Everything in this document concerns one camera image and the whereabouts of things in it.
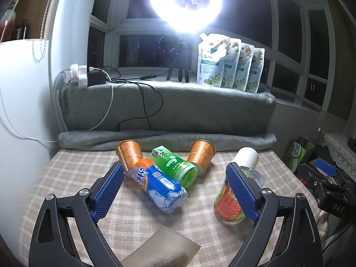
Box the checked tablecloth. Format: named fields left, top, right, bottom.
left=17, top=147, right=321, bottom=267

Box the blue bottle with orange cap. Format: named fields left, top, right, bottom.
left=125, top=158, right=188, bottom=215

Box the ring light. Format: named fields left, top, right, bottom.
left=148, top=0, right=223, bottom=34

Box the white window frame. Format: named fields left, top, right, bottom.
left=88, top=0, right=336, bottom=115

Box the white cable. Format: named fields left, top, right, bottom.
left=0, top=66, right=115, bottom=143

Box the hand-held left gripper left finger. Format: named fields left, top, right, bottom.
left=29, top=162, right=126, bottom=267

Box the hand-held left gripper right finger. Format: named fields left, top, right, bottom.
left=225, top=162, right=323, bottom=267

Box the white power strip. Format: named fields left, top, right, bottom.
left=69, top=64, right=95, bottom=90

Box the white bead chain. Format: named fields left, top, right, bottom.
left=32, top=0, right=61, bottom=62

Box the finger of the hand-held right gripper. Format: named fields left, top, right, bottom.
left=315, top=158, right=339, bottom=177

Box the brown paper sheet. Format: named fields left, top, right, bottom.
left=119, top=225, right=201, bottom=267

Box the green tea bottle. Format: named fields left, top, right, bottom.
left=151, top=145, right=199, bottom=188

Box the green shopping bag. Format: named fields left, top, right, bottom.
left=283, top=136, right=316, bottom=173

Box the black cable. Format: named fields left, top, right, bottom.
left=105, top=66, right=165, bottom=131

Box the orange paper cup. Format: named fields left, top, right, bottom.
left=116, top=140, right=144, bottom=170
left=186, top=140, right=216, bottom=176

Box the red object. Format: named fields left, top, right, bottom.
left=0, top=9, right=16, bottom=42

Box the black tripod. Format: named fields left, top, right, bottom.
left=166, top=33, right=190, bottom=83

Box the white spouted refill pouch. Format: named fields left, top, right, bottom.
left=196, top=32, right=232, bottom=87

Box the clear bottle with red label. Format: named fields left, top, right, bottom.
left=213, top=147, right=265, bottom=223

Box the white lace cloth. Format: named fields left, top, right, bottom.
left=319, top=132, right=356, bottom=173

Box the black power adapter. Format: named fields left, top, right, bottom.
left=87, top=72, right=107, bottom=87

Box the grey blanket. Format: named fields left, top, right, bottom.
left=54, top=71, right=277, bottom=152

